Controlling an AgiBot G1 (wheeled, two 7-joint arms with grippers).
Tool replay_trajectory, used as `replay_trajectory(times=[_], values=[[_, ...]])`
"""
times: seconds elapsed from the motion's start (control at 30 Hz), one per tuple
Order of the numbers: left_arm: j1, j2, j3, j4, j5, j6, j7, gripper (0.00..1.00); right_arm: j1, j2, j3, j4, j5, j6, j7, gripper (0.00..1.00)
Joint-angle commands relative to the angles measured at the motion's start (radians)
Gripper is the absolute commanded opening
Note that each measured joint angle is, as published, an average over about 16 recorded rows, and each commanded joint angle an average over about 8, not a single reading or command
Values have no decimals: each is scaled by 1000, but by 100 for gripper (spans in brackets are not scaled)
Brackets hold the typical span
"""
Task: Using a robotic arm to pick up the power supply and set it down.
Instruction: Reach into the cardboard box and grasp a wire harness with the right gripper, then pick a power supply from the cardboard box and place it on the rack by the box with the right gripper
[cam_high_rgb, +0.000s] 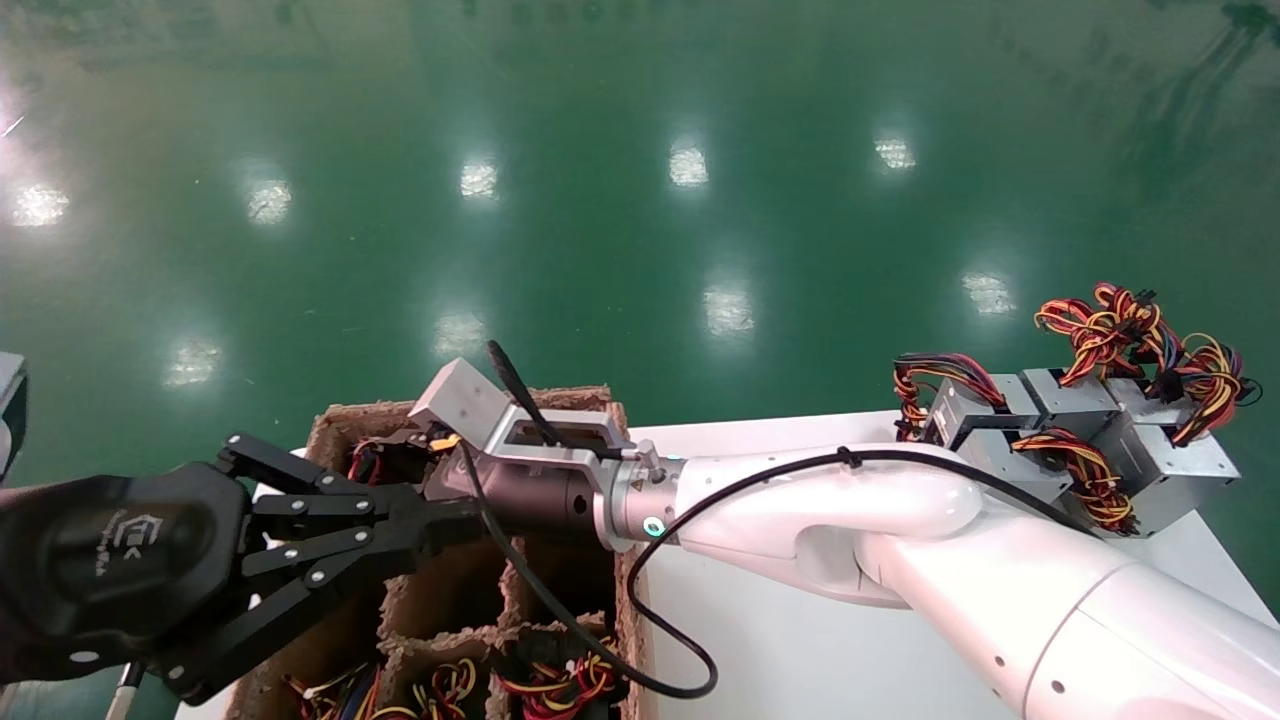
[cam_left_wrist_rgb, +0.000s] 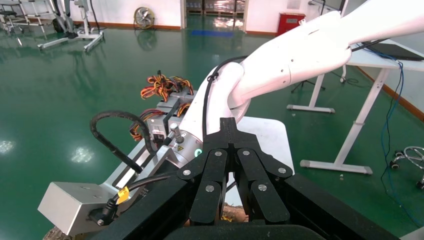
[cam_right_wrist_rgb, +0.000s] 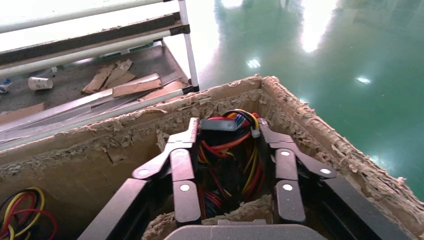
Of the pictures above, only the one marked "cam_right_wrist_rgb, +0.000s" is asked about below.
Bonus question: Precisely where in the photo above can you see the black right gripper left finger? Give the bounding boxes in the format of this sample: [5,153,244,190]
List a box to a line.
[131,117,202,227]

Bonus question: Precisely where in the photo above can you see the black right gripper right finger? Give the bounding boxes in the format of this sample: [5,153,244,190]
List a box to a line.
[257,118,338,225]

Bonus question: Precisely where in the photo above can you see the power supply with coloured cables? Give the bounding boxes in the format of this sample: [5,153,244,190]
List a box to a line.
[197,109,266,221]

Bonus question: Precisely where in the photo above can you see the brown cardboard scrap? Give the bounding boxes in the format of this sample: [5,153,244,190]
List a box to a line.
[82,64,115,95]
[139,81,187,103]
[102,59,133,88]

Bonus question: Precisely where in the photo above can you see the brown cardboard divider box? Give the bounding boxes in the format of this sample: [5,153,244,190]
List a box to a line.
[0,74,424,240]

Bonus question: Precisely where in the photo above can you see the grey metal strips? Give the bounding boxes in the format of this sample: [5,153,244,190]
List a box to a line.
[0,73,183,133]

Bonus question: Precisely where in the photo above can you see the white paper cup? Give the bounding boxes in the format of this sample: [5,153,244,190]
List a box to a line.
[27,76,54,91]

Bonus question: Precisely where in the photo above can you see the flat brown cardboard board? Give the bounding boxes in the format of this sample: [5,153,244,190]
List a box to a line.
[0,102,46,126]

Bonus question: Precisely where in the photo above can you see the small blue-white object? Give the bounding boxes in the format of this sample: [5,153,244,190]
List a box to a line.
[0,78,13,94]

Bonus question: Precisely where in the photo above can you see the white pipe rack frame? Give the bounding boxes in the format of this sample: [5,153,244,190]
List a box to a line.
[0,0,201,152]

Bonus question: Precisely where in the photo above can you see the servo wires front-middle cell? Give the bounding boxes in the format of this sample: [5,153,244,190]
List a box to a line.
[0,186,59,240]

